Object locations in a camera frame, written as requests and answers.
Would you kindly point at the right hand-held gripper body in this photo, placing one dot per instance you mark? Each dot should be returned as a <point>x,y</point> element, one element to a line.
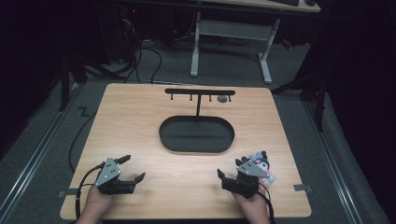
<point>246,179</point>

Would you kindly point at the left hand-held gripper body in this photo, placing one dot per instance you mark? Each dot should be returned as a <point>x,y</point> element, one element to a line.
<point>109,177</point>

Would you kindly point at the black key rack with tray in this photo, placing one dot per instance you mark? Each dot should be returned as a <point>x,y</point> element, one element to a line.
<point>196,133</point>

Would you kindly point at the person's right hand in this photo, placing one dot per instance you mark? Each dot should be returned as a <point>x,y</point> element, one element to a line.
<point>256,207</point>

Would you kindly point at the person's left hand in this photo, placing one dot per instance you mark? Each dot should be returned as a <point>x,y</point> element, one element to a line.
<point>95,205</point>

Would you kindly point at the grey tape strip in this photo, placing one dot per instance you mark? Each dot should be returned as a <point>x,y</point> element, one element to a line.
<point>302,187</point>
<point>67,193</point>

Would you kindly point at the grey table grommet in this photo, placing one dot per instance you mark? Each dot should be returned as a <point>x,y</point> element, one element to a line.
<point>222,99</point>

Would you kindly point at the black metal stand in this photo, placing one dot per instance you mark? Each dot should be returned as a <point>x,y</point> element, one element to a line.
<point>314,90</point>
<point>67,77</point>

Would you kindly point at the wooden desk top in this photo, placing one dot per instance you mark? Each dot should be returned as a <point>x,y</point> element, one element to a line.
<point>258,4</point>

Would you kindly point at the black keyboard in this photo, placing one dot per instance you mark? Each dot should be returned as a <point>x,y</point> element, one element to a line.
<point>285,2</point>

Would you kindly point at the white metal desk frame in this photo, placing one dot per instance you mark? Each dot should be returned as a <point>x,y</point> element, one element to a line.
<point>232,34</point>

